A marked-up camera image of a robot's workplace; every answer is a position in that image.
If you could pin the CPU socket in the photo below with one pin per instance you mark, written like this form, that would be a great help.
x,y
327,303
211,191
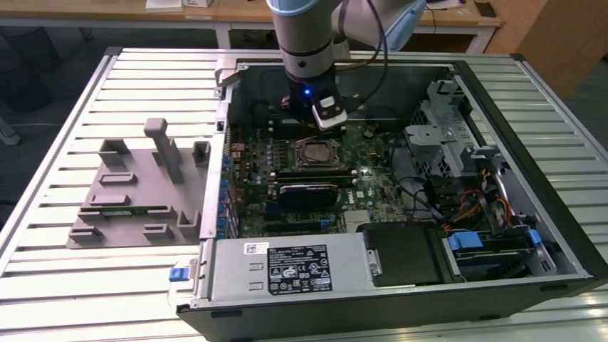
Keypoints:
x,y
299,165

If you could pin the black expansion slot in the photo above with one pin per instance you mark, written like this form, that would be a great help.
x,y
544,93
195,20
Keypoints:
x,y
292,227

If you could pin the round coin battery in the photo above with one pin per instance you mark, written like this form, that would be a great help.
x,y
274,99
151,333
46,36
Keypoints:
x,y
367,132

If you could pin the silver power supply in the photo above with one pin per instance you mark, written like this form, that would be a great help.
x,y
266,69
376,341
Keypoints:
x,y
238,278

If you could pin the black chair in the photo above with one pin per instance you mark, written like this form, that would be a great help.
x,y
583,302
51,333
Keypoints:
x,y
28,64

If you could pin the white box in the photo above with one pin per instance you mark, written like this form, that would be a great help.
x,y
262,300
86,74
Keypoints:
x,y
199,2
164,3

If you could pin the silver CPU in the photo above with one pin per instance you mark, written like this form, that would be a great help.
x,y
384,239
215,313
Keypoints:
x,y
318,151

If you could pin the green RAM stick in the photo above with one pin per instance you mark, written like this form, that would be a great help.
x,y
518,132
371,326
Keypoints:
x,y
143,211

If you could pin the black PC case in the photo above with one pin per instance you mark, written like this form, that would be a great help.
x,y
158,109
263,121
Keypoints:
x,y
332,320

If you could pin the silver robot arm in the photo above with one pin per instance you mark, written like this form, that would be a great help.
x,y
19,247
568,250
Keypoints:
x,y
304,42

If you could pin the black graphics card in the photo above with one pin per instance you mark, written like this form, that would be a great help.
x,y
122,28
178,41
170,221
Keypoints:
x,y
308,194

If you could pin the silver chipset heatsink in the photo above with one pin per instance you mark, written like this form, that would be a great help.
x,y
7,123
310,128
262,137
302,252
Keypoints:
x,y
358,217

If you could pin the blue carrier latch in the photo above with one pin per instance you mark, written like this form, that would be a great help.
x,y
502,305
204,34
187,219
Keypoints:
x,y
534,238

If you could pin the wooden cabinet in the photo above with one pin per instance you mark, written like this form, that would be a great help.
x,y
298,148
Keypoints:
x,y
560,35

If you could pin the small black desk object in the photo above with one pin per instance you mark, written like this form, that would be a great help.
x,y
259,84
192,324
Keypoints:
x,y
486,9

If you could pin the grey parts rack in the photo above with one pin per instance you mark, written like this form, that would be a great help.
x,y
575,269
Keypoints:
x,y
143,194

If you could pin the wooden desk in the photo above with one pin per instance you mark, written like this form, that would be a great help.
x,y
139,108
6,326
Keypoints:
x,y
95,15

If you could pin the green motherboard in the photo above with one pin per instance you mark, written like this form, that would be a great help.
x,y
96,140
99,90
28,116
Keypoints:
x,y
380,185

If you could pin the black plastic shroud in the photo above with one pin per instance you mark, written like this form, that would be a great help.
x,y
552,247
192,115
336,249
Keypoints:
x,y
404,253

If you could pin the blue board connector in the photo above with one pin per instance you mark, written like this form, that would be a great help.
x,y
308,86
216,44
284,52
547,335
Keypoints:
x,y
326,224

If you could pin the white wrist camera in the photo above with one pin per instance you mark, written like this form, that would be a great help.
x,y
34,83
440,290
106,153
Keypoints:
x,y
328,114

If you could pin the metal locking lever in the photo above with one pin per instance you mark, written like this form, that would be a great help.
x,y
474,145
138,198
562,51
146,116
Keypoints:
x,y
308,138

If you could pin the blue case latch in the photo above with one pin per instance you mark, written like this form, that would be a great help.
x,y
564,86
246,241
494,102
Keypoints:
x,y
178,274

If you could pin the blue disk carrier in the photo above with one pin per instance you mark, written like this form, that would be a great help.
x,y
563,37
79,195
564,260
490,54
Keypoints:
x,y
463,242

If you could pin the silver drive cage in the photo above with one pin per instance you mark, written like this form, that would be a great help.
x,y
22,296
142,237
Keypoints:
x,y
436,107

